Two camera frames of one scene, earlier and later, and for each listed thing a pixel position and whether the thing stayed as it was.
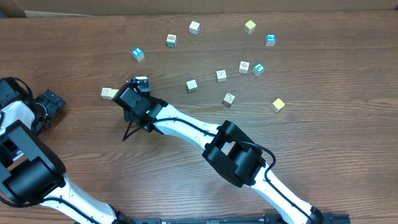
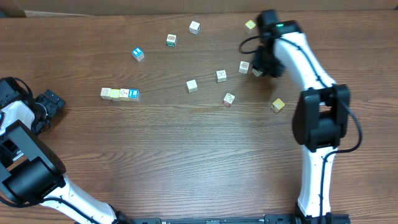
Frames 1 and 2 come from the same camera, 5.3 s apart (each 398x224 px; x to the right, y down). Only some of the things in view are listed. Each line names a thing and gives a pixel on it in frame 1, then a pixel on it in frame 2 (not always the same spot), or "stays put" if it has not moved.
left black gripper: (51, 103) stays put
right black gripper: (130, 116) to (260, 64)
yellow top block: (113, 91) stays put
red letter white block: (106, 93) stays put
